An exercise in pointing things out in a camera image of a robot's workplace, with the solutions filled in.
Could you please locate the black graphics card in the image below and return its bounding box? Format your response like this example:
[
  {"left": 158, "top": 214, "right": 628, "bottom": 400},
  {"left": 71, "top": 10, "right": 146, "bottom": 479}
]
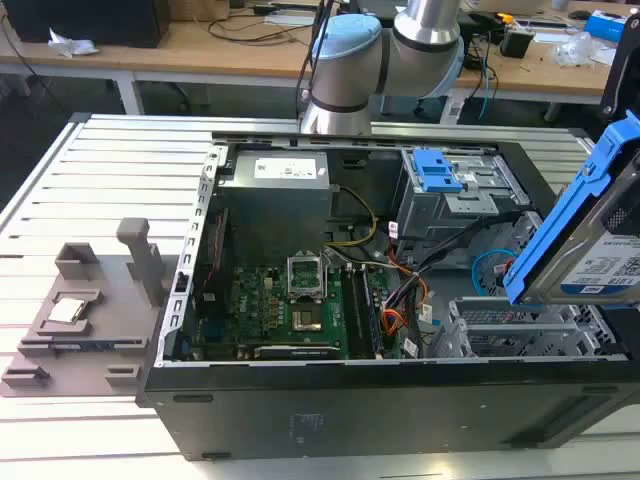
[{"left": 253, "top": 343, "right": 346, "bottom": 361}]

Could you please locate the silver CPU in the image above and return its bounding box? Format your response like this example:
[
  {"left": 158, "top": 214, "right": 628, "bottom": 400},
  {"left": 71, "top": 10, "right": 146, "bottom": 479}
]
[{"left": 47, "top": 295, "right": 90, "bottom": 324}]

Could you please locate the blue disk wire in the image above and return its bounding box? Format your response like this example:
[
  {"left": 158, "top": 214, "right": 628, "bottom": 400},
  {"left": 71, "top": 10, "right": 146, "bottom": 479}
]
[{"left": 471, "top": 249, "right": 516, "bottom": 302}]

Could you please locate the black PC case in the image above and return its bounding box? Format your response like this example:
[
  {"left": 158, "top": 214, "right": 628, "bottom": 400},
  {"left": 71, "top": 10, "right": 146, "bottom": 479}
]
[{"left": 135, "top": 130, "right": 640, "bottom": 461}]

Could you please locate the crumpled white paper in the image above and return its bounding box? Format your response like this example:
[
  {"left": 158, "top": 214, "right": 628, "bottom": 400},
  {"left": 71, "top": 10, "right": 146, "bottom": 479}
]
[{"left": 47, "top": 27, "right": 100, "bottom": 57}]

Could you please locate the silver drive cage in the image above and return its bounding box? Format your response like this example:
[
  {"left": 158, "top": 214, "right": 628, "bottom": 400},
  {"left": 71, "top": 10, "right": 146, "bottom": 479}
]
[{"left": 392, "top": 147, "right": 532, "bottom": 252}]

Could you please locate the grey power supply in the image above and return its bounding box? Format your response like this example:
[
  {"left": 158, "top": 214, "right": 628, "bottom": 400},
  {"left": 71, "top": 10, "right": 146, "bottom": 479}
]
[{"left": 217, "top": 149, "right": 334, "bottom": 251}]

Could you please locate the small black block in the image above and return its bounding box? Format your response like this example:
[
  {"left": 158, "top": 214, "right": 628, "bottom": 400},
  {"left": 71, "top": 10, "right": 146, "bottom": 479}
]
[{"left": 499, "top": 24, "right": 537, "bottom": 59}]

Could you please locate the hard disk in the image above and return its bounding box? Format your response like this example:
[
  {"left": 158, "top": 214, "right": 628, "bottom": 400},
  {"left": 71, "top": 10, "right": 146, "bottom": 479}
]
[{"left": 502, "top": 112, "right": 640, "bottom": 306}]

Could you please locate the black desk cable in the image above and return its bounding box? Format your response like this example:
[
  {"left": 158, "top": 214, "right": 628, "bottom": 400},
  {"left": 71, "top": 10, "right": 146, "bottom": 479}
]
[{"left": 207, "top": 3, "right": 322, "bottom": 47}]

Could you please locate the clear plastic bag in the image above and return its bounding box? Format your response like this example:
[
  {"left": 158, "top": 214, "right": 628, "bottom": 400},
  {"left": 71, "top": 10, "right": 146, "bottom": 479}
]
[{"left": 553, "top": 33, "right": 617, "bottom": 69}]

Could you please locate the wooden desk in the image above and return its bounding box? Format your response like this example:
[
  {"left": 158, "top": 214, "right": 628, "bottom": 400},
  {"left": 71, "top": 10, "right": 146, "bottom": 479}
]
[{"left": 0, "top": 0, "right": 640, "bottom": 97}]

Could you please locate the blue drive cage latch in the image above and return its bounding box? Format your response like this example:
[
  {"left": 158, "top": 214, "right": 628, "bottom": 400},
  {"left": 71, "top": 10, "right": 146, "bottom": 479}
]
[{"left": 412, "top": 148, "right": 465, "bottom": 194}]

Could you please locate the grey part rack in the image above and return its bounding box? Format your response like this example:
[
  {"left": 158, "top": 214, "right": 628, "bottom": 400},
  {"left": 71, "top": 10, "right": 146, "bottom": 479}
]
[{"left": 0, "top": 217, "right": 175, "bottom": 399}]

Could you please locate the red yellow disk power wire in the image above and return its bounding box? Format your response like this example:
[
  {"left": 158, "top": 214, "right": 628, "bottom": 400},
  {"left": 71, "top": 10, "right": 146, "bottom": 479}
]
[{"left": 380, "top": 308, "right": 407, "bottom": 346}]

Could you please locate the yellow black power wire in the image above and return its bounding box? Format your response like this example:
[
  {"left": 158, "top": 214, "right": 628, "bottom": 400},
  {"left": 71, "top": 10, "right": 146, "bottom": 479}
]
[{"left": 324, "top": 184, "right": 380, "bottom": 249}]

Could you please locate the silver disk bay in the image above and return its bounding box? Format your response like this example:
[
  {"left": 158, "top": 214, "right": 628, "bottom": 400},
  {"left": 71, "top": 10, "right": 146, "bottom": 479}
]
[{"left": 446, "top": 294, "right": 627, "bottom": 359}]

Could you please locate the blue cardboard box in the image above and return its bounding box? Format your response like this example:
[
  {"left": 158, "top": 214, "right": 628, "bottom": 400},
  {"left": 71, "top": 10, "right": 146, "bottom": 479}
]
[{"left": 583, "top": 9, "right": 629, "bottom": 51}]

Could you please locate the hanging blue cable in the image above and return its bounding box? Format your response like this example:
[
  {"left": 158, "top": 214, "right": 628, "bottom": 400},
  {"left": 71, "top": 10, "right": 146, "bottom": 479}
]
[{"left": 478, "top": 63, "right": 497, "bottom": 120}]

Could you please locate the black cable bundle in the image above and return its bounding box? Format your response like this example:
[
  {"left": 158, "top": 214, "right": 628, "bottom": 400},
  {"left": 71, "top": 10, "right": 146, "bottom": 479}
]
[{"left": 399, "top": 209, "right": 522, "bottom": 301}]

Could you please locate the thin orange wire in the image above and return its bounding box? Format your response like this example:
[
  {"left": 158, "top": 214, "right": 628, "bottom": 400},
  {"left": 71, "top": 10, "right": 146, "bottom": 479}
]
[{"left": 399, "top": 272, "right": 431, "bottom": 315}]

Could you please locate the green motherboard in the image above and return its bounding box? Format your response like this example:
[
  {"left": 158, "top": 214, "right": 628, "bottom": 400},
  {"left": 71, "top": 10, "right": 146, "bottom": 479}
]
[{"left": 192, "top": 259, "right": 401, "bottom": 361}]

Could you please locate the large black box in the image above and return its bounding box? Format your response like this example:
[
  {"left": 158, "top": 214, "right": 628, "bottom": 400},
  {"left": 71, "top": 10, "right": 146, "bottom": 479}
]
[{"left": 3, "top": 0, "right": 170, "bottom": 49}]

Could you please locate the metal socket cover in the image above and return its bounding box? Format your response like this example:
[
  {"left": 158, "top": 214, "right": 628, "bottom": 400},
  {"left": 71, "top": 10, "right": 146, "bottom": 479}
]
[{"left": 285, "top": 254, "right": 329, "bottom": 302}]

